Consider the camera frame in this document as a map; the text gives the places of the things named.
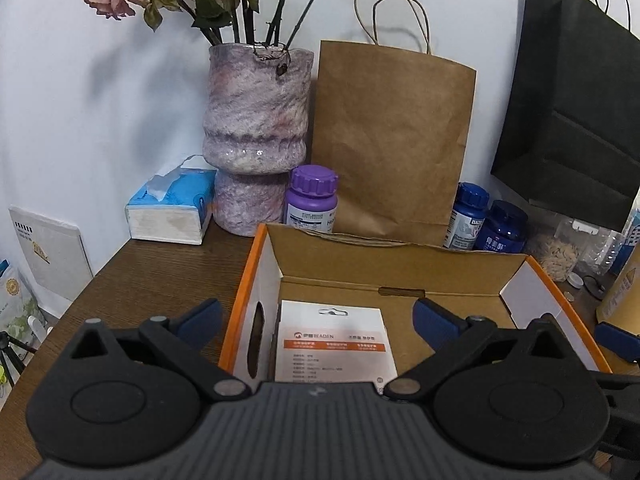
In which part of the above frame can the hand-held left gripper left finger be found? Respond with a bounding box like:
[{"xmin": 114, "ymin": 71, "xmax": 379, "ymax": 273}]
[{"xmin": 65, "ymin": 299, "xmax": 253, "ymax": 403}]

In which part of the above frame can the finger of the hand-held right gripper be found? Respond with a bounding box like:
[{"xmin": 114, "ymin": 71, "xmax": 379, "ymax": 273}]
[{"xmin": 594, "ymin": 321, "xmax": 640, "ymax": 366}]

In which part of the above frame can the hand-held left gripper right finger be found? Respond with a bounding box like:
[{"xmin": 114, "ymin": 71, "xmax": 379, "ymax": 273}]
[{"xmin": 382, "ymin": 297, "xmax": 601, "ymax": 403}]

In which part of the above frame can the orange cardboard box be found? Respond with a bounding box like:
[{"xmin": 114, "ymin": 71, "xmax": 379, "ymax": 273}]
[{"xmin": 218, "ymin": 223, "xmax": 613, "ymax": 386}]

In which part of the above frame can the clear plastic bottle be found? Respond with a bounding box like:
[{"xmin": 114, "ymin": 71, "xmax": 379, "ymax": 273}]
[{"xmin": 582, "ymin": 230, "xmax": 626, "ymax": 278}]

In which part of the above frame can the white orange-striped packet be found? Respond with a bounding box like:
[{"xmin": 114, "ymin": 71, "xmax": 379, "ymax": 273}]
[{"xmin": 274, "ymin": 300, "xmax": 399, "ymax": 383}]

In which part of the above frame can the clear container of seeds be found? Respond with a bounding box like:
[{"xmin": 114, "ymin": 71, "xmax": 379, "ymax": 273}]
[{"xmin": 530, "ymin": 215, "xmax": 608, "ymax": 283}]

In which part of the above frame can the blue white carton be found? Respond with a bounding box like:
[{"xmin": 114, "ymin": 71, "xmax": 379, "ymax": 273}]
[{"xmin": 612, "ymin": 195, "xmax": 640, "ymax": 276}]

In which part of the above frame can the blue bottle white label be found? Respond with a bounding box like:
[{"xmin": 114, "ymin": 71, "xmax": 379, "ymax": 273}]
[{"xmin": 442, "ymin": 182, "xmax": 490, "ymax": 251}]

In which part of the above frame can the blue bottle dark label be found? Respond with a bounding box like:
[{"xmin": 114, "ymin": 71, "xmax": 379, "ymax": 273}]
[{"xmin": 484, "ymin": 200, "xmax": 529, "ymax": 256}]

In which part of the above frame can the blue tissue pack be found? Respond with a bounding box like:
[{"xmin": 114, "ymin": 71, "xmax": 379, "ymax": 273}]
[{"xmin": 124, "ymin": 155, "xmax": 218, "ymax": 247}]

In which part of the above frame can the purple pill bottle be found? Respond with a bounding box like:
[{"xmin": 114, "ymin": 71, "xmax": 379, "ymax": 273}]
[{"xmin": 284, "ymin": 165, "xmax": 341, "ymax": 234}]

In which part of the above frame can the white flat box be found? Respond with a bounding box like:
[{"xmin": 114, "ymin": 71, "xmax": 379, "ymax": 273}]
[{"xmin": 9, "ymin": 205, "xmax": 95, "ymax": 318}]

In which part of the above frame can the brown paper bag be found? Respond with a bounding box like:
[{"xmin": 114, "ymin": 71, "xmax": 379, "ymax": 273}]
[{"xmin": 311, "ymin": 0, "xmax": 477, "ymax": 248}]

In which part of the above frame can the white printed bag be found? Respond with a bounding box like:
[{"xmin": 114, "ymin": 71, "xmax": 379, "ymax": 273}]
[{"xmin": 0, "ymin": 259, "xmax": 48, "ymax": 356}]

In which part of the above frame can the black tripod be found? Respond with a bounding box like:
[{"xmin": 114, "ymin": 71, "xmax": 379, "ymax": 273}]
[{"xmin": 0, "ymin": 331, "xmax": 38, "ymax": 391}]

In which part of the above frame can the mottled purple ceramic vase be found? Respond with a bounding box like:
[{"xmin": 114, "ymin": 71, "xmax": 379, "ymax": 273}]
[{"xmin": 201, "ymin": 44, "xmax": 315, "ymax": 237}]

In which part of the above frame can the black paper bag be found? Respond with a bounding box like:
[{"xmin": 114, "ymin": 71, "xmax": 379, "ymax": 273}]
[{"xmin": 490, "ymin": 0, "xmax": 640, "ymax": 233}]

